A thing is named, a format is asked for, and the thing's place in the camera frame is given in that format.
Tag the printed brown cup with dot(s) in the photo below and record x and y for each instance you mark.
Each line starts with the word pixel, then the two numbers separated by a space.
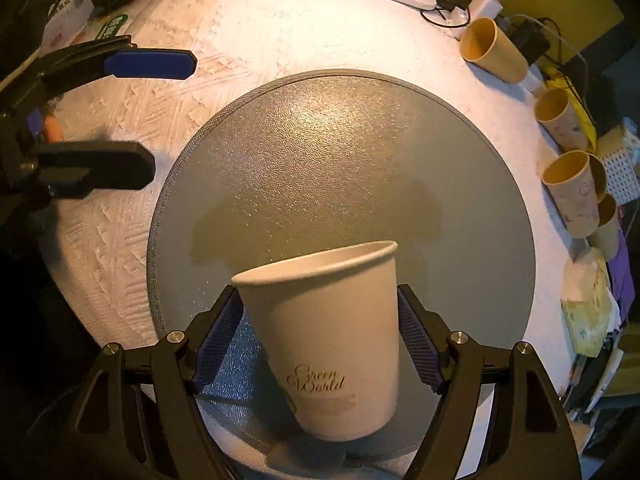
pixel 570 182
pixel 554 111

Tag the plain brown cup near tissues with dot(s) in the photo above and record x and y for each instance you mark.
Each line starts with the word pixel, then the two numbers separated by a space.
pixel 606 237

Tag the round grey placemat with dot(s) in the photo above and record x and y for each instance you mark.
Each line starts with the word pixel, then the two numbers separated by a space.
pixel 326 160

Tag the white textured table cloth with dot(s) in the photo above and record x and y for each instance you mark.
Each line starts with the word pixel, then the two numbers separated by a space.
pixel 97 249

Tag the printed brown cup far left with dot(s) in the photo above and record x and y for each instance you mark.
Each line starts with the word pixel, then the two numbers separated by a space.
pixel 554 111

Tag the white paper cup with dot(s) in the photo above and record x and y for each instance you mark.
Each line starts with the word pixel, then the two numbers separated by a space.
pixel 328 323

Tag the white woven basket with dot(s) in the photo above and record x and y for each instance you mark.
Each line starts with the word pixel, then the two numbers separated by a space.
pixel 621 180

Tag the white charger plug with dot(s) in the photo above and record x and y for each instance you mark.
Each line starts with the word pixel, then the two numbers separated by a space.
pixel 461 18

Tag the yellow green tissue pack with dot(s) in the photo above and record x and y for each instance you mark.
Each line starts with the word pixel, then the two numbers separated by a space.
pixel 591 312

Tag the black power adapter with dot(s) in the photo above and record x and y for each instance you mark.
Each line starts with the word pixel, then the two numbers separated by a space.
pixel 528 38

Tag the purple cloth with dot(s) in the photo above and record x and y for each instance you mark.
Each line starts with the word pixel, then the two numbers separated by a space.
pixel 621 278

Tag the printed brown cup front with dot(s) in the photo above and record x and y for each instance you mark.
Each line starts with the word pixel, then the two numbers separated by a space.
pixel 570 182

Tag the plain brown cup near lamp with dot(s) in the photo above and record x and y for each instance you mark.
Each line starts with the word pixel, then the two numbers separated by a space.
pixel 485 45

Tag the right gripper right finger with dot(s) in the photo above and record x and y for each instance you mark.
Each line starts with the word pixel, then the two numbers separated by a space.
pixel 528 435

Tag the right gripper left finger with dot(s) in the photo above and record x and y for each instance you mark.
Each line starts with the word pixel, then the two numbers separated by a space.
pixel 137 416

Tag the brown cup behind front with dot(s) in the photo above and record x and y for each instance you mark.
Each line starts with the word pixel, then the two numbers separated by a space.
pixel 598 176

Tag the green white sticker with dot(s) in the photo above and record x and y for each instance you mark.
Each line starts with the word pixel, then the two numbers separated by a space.
pixel 114 26

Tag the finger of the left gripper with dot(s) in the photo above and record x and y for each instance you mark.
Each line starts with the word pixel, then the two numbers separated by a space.
pixel 30 168
pixel 72 67

